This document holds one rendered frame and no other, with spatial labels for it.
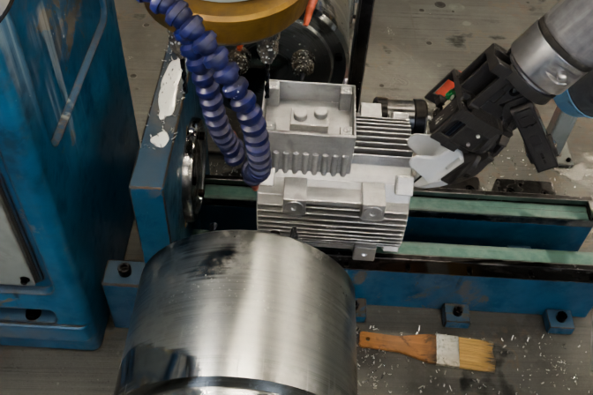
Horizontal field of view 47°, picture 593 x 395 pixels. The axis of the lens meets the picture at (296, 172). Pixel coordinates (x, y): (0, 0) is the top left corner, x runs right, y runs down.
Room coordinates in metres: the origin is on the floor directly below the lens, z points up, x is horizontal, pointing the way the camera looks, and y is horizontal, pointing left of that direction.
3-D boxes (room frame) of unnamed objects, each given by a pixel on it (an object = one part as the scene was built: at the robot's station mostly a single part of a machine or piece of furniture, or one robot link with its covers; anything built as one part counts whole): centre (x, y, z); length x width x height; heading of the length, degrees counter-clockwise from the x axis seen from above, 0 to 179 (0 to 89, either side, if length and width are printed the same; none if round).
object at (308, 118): (0.64, -0.01, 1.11); 0.12 x 0.11 x 0.07; 90
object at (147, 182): (0.64, 0.20, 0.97); 0.30 x 0.11 x 0.34; 1
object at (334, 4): (0.97, 0.05, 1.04); 0.41 x 0.25 x 0.25; 1
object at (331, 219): (0.64, -0.05, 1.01); 0.20 x 0.19 x 0.19; 90
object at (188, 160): (0.64, 0.14, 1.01); 0.15 x 0.02 x 0.15; 1
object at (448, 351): (0.50, -0.21, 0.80); 0.21 x 0.05 x 0.01; 86
